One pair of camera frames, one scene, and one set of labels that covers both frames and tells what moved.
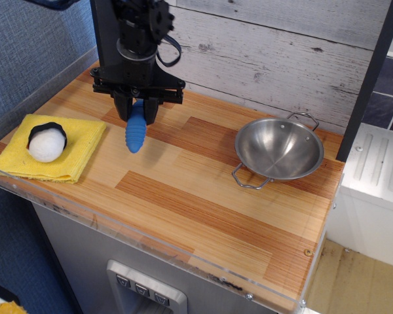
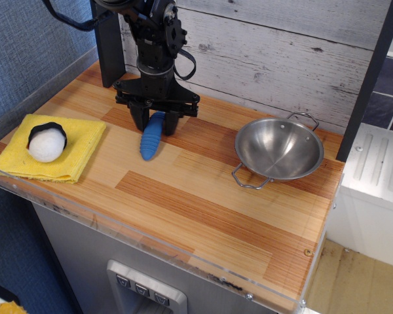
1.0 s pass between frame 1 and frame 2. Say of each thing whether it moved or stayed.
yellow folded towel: stayed
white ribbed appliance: stayed
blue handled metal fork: moved
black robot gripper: moved
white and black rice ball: stayed
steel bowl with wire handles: stayed
